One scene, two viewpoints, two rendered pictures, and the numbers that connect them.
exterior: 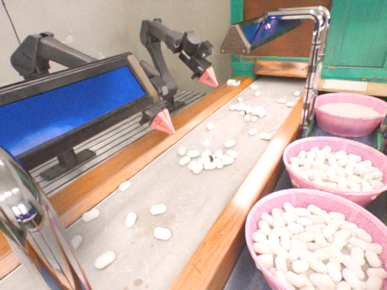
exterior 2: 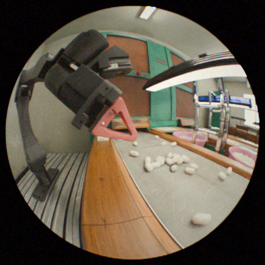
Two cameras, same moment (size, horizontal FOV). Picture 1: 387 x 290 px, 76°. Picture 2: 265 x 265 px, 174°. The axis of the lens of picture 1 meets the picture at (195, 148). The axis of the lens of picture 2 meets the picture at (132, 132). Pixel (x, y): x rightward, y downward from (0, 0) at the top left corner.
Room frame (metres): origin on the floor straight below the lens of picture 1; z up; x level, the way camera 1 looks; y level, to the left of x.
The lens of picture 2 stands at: (0.94, 0.02, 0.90)
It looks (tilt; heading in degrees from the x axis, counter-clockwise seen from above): 13 degrees down; 306
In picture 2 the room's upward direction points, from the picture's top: straight up
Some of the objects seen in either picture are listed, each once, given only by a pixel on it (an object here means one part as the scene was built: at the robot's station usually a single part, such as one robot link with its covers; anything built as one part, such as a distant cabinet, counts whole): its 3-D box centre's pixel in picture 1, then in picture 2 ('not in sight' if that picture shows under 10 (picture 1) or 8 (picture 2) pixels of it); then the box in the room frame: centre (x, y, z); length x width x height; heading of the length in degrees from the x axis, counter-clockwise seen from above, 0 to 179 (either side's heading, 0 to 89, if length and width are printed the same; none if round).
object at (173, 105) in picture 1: (168, 102); (41, 175); (1.28, 0.12, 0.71); 0.20 x 0.07 x 0.08; 143
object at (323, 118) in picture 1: (346, 114); (189, 141); (0.90, -0.62, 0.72); 0.27 x 0.27 x 0.10
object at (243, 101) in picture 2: not in sight; (221, 99); (0.61, -0.76, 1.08); 0.62 x 0.08 x 0.07; 146
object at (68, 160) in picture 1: (66, 155); not in sight; (0.81, 0.48, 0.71); 0.20 x 0.07 x 0.08; 143
